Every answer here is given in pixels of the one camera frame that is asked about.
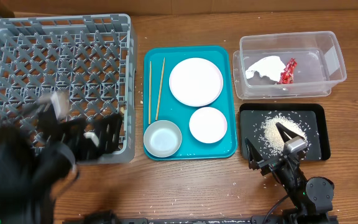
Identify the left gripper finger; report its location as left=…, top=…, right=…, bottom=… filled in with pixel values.
left=19, top=101, right=47, bottom=116
left=96, top=113, right=123, bottom=154

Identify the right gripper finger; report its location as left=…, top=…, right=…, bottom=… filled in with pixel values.
left=245, top=138, right=264, bottom=170
left=275, top=123, right=303, bottom=143

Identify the small white cup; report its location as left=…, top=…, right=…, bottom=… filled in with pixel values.
left=83, top=131, right=99, bottom=147

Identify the pile of rice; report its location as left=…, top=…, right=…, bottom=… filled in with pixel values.
left=252, top=111, right=321, bottom=160

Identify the grey metal bowl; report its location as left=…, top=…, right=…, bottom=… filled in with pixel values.
left=143, top=120, right=183, bottom=158

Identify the white rice bowl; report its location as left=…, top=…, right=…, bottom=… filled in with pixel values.
left=189, top=107, right=228, bottom=144

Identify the red snack wrapper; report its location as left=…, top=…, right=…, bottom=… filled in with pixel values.
left=278, top=58, right=297, bottom=84

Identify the white napkin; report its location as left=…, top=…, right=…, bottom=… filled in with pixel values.
left=245, top=56, right=286, bottom=83

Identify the large white plate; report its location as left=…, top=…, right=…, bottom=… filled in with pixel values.
left=169, top=58, right=224, bottom=107

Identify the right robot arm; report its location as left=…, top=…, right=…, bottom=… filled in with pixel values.
left=245, top=123, right=337, bottom=223

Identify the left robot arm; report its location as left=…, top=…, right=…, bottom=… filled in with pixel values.
left=0, top=103, right=123, bottom=223

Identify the black plastic tray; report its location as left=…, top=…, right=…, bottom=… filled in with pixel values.
left=239, top=103, right=331, bottom=161

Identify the teal plastic tray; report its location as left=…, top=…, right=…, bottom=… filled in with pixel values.
left=143, top=45, right=237, bottom=161

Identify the grey plastic dish rack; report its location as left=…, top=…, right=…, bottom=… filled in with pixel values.
left=0, top=14, right=137, bottom=164

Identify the clear plastic bin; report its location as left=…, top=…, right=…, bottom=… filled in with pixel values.
left=232, top=31, right=347, bottom=100

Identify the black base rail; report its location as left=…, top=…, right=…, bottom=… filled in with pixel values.
left=62, top=211, right=339, bottom=224

